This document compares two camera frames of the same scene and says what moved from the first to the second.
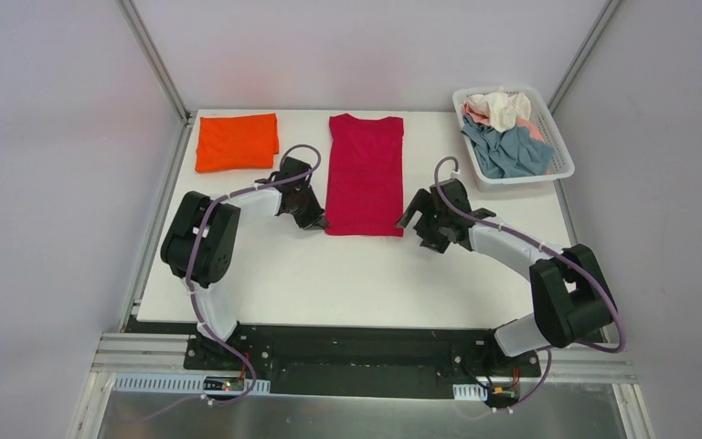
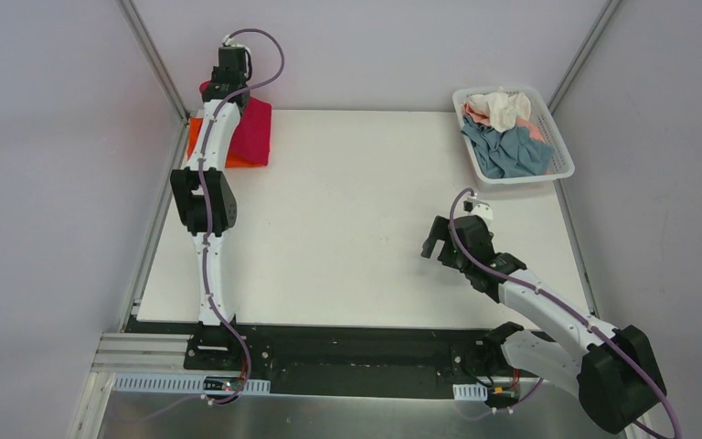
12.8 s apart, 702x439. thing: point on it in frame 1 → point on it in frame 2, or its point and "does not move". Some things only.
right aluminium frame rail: (583, 53) does not move
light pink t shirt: (520, 121) does not move
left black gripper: (305, 209) → (224, 78)
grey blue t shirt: (513, 152) does not move
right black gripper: (426, 219) → (448, 243)
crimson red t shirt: (365, 176) → (250, 137)
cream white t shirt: (503, 110) does not move
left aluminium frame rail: (144, 40) does not move
